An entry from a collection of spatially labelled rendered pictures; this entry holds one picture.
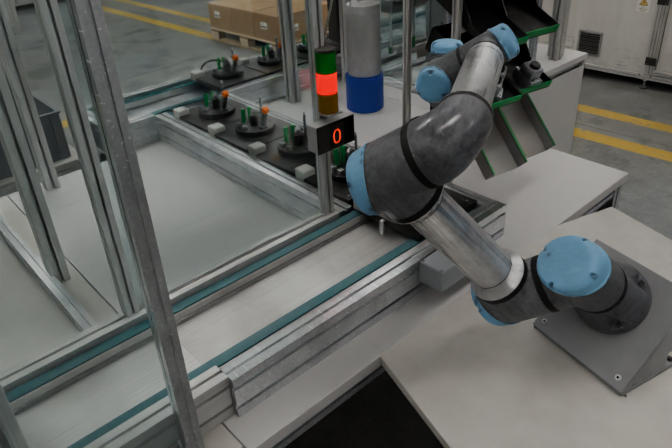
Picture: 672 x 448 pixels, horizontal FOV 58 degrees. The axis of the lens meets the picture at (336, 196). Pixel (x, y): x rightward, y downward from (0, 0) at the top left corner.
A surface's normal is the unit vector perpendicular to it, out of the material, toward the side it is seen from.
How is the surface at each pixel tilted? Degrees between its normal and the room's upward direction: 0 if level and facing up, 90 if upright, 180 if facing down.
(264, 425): 0
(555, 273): 40
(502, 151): 45
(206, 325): 0
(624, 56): 90
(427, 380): 0
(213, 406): 90
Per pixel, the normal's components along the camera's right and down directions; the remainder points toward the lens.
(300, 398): -0.05, -0.87
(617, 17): -0.70, 0.38
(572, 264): -0.56, -0.45
